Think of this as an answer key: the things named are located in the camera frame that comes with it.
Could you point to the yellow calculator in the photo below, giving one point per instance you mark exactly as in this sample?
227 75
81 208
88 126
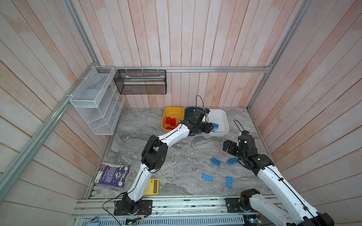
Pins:
152 187

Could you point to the yellow plastic bin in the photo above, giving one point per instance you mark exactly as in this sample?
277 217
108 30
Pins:
172 117

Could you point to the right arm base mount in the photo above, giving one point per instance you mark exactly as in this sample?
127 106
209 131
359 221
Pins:
240 205

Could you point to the white wire mesh shelf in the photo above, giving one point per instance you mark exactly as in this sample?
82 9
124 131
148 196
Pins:
96 99

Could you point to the purple book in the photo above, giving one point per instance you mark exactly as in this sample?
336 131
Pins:
111 174

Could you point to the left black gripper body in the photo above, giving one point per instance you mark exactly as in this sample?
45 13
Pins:
205 127

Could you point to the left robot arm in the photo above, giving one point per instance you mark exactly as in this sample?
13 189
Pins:
154 154

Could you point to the aluminium front rail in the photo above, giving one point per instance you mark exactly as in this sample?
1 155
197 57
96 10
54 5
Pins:
163 206

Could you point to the black wire mesh basket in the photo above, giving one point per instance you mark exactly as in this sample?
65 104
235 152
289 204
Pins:
141 81

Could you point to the blue lego brick small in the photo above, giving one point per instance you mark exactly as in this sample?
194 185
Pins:
232 161

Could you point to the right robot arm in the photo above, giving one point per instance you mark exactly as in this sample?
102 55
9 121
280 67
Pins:
296 212

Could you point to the white plastic bin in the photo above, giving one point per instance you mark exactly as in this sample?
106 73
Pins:
219 116

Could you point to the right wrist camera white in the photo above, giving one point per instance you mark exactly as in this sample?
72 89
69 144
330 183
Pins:
245 135

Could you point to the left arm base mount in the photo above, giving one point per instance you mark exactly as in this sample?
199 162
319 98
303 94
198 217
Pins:
129 208

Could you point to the teal plastic bin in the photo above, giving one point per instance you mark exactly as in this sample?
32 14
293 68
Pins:
189 112

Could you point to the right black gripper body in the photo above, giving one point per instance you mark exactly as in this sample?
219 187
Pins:
234 149

